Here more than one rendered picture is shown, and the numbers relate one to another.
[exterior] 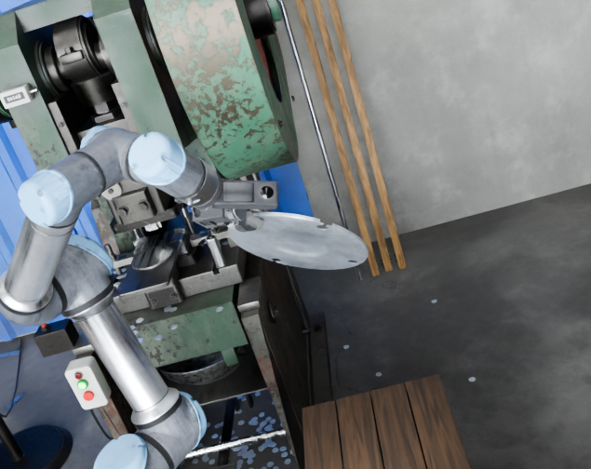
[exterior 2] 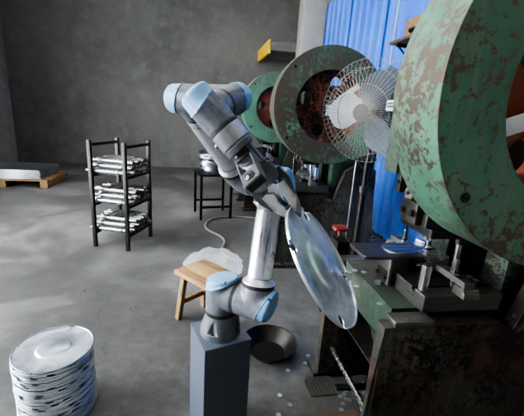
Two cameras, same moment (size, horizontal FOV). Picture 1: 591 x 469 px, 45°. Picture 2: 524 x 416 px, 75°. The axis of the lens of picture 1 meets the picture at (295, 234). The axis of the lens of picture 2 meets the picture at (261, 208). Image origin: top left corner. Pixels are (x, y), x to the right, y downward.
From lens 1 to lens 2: 1.20 m
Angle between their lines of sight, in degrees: 68
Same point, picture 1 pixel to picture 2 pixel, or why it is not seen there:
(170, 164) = (186, 101)
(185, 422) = (251, 301)
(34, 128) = not seen: hidden behind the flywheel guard
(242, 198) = (241, 168)
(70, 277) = not seen: hidden behind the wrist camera
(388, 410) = not seen: outside the picture
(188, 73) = (401, 105)
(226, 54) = (424, 97)
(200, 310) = (379, 295)
